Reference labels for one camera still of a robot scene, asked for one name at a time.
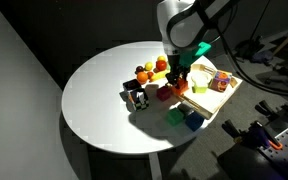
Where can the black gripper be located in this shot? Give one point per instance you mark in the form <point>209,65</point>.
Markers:
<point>174,65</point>

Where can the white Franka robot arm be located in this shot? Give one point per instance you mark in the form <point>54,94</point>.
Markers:
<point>187,23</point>

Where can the magenta block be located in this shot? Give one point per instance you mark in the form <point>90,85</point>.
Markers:
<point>164,93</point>

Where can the yellow-green block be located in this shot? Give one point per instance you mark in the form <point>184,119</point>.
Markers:
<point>200,85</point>

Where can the grey block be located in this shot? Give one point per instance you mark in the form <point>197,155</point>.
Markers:
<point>185,108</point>

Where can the green block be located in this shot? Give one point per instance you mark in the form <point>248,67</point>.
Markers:
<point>174,117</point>

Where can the wooden tray box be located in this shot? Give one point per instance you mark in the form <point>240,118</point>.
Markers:
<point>214,98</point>

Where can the blue block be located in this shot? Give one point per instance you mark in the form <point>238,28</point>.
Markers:
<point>194,121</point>

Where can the yellow toy banana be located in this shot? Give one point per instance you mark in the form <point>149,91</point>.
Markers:
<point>159,76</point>

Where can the red toy tomato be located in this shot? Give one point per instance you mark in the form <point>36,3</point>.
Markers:
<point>161,65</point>

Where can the small yellow toy fruit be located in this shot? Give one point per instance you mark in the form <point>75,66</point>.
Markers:
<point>161,58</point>

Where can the small red toy fruit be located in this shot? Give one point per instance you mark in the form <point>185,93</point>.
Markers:
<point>150,75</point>

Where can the yellow toy lemon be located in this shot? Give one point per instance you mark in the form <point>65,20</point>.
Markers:
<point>148,66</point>

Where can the orange toy fruit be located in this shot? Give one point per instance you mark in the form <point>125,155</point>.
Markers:
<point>142,77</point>

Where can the dark toy plum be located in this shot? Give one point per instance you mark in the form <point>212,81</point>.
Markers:
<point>139,69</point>

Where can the colourful soft number cube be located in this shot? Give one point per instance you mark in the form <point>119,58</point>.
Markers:
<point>220,81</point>

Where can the black soft letter cube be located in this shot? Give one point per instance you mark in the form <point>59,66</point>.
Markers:
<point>131,85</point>

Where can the black light stand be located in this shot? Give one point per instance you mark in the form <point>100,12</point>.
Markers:
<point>250,48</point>

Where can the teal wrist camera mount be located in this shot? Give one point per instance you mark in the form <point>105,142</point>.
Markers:
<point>194,53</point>

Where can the white table pedestal base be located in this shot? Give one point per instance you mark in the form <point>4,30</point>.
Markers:
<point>154,166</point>

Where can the black robot mount stand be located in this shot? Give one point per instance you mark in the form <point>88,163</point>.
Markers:
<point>240,163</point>

